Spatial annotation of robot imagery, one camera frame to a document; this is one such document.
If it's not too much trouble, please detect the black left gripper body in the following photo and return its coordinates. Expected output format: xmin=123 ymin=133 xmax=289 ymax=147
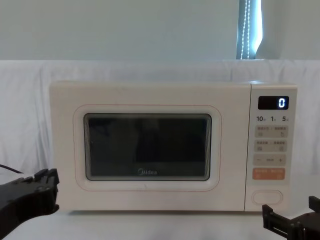
xmin=0 ymin=186 xmax=55 ymax=240

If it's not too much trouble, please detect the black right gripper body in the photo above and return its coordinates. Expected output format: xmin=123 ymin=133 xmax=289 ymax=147
xmin=291 ymin=211 xmax=320 ymax=240

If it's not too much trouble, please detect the white table cloth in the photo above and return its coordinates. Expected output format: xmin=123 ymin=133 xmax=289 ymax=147
xmin=0 ymin=171 xmax=320 ymax=240

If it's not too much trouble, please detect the cream microwave oven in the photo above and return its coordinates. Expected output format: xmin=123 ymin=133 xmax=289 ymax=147
xmin=48 ymin=80 xmax=299 ymax=214

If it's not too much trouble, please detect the white curtain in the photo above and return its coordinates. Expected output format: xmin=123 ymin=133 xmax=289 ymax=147
xmin=0 ymin=0 xmax=320 ymax=176

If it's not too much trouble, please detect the black power cable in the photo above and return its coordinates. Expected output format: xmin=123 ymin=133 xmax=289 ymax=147
xmin=0 ymin=163 xmax=24 ymax=175

